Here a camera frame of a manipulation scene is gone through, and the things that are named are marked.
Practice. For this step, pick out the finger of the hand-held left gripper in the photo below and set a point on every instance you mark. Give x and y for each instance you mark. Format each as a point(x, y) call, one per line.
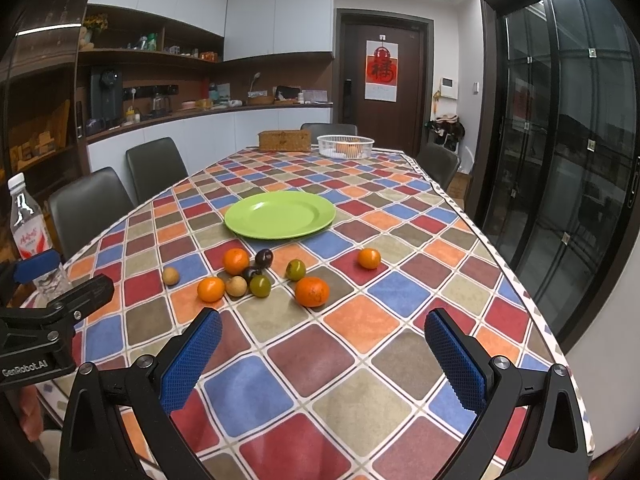
point(37, 266)
point(90, 292)

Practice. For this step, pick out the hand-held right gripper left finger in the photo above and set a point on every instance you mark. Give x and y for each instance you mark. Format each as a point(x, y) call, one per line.
point(192, 360)

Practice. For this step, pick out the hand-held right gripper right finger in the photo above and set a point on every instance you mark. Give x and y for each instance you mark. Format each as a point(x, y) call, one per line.
point(457, 360)

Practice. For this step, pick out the small orange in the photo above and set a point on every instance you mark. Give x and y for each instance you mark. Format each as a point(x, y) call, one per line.
point(236, 261)
point(211, 289)
point(369, 258)

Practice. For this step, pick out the tan longan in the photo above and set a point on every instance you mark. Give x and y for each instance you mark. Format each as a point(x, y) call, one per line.
point(170, 276)
point(236, 287)

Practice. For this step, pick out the green plum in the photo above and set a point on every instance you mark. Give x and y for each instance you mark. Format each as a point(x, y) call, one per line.
point(260, 287)
point(295, 269)

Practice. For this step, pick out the dark purple plum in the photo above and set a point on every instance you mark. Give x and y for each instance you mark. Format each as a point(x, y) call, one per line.
point(250, 273)
point(263, 258)

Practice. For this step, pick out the large orange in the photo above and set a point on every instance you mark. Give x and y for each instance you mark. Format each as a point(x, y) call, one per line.
point(312, 291)

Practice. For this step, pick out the green plate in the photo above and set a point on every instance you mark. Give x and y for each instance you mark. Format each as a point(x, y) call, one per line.
point(280, 215)

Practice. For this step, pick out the clear plastic water bottle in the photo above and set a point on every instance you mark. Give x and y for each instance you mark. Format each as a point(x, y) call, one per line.
point(27, 225)

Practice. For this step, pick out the grey leather chair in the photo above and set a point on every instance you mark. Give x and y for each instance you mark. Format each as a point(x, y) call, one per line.
point(155, 165)
point(85, 210)
point(440, 162)
point(327, 129)

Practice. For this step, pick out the colourful checked tablecloth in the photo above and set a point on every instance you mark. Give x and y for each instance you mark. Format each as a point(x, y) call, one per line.
point(350, 320)

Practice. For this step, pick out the black thermos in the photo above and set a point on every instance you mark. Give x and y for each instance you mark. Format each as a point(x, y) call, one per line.
point(80, 119)

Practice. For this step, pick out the black coffee machine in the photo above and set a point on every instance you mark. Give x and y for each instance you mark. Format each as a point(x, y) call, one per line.
point(106, 97)

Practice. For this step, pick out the glass pitcher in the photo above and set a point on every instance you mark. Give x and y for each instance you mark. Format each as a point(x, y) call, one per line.
point(159, 104)

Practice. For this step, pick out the white lower cabinets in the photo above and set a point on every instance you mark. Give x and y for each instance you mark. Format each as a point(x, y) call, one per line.
point(225, 130)

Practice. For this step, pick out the white cabinets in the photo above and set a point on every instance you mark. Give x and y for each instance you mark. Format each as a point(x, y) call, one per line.
point(275, 15)
point(225, 130)

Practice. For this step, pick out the dark framed glass doors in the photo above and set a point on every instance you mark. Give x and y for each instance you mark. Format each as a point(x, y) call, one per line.
point(565, 160)

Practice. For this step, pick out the tan teddy bear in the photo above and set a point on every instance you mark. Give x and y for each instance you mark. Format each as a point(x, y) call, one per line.
point(86, 39)

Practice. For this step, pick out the pile of clothes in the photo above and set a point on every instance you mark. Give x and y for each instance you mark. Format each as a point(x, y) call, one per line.
point(447, 127)

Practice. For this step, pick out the red bottle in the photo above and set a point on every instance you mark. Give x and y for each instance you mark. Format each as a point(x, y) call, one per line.
point(205, 89)

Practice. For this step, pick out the teal jar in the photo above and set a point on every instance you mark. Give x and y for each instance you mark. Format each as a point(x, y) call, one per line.
point(213, 92)

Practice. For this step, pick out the woven rattan box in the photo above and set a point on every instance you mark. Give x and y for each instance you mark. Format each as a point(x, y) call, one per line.
point(284, 140)

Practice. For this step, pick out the white plastic basket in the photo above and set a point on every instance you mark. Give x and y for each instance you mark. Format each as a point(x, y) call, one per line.
point(330, 147)

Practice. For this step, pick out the yellow flower bouquet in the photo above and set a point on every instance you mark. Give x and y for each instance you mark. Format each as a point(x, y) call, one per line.
point(96, 22)

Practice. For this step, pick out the woven tray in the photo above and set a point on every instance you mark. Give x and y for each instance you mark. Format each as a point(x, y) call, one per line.
point(261, 100)

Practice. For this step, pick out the white desk lamp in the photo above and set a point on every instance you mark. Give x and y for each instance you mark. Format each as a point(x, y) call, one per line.
point(255, 80)

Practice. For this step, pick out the white intercom panel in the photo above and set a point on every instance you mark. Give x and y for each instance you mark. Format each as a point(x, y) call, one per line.
point(447, 87)

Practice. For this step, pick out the black box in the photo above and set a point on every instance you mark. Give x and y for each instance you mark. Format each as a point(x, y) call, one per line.
point(287, 92)

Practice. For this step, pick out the dark brown door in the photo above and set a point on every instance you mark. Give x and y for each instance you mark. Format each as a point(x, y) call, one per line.
point(410, 70)

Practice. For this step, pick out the white upper cabinets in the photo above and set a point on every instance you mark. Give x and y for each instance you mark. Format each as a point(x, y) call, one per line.
point(275, 15)

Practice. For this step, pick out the black wall socket strip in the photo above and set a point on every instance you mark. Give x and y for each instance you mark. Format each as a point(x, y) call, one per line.
point(150, 91)

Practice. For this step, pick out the red wall calendar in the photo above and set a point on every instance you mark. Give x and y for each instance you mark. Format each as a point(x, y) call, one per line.
point(382, 67)

